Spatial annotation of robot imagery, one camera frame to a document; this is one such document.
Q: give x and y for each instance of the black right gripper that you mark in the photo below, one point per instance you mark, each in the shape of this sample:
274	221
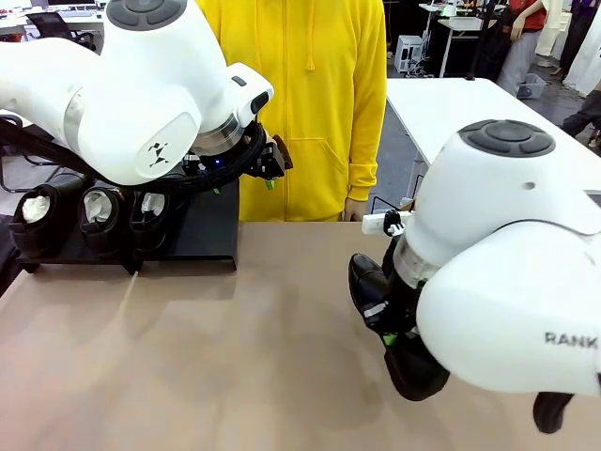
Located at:
401	305

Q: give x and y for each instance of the person's left hand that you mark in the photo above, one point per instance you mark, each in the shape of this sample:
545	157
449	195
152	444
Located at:
353	209

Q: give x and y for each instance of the black fabric object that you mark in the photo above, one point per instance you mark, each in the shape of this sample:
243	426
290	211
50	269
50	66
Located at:
5	253

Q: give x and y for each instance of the person's left forearm yellow sleeve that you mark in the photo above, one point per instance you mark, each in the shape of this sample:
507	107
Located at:
368	164

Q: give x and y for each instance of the grey plastic bin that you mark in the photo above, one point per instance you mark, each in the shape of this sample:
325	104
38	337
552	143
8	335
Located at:
530	87

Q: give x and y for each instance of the black hanging garment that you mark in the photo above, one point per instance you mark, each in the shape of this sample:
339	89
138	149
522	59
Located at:
495	42

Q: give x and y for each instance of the white computer case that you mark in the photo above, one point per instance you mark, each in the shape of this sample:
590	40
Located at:
408	51

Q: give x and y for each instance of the cream hanging garment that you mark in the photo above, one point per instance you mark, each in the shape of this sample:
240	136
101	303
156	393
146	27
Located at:
551	28

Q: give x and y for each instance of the figure in red top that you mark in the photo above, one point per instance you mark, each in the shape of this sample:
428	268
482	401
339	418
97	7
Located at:
521	47

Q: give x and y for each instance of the black leather buckle shoe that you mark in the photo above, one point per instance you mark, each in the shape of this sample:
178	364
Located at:
418	371
101	239
28	239
150	237

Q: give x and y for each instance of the dark hanging garment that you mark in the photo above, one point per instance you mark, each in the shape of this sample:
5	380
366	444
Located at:
582	37

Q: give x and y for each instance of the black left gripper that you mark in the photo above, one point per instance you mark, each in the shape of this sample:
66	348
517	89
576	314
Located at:
274	162

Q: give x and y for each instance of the white desk with black panel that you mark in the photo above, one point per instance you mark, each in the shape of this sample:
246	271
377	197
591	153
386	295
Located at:
451	47

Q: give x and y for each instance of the black metal shoe stand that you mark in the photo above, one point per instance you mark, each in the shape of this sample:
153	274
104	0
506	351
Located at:
211	225
70	260

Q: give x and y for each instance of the reddish brown shoe brush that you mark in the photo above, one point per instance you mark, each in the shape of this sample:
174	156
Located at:
285	157

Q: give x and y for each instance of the white paper shoe stuffing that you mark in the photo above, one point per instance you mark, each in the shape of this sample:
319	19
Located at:
97	204
152	202
36	209

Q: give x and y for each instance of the person in dark trousers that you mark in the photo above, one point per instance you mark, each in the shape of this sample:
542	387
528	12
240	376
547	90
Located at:
587	117

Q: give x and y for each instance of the person in yellow hoodie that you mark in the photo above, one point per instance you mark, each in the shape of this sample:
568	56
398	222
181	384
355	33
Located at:
319	94

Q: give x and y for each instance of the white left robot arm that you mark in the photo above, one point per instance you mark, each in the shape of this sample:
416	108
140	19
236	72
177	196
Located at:
141	70

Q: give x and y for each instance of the black mesh office chair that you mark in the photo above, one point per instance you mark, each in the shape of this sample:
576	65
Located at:
47	23

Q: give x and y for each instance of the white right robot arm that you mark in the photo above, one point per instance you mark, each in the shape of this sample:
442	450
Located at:
493	235

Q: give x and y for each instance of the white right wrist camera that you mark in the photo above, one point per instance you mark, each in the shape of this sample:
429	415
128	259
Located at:
373	224

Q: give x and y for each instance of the white table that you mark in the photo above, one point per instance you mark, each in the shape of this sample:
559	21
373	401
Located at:
422	108

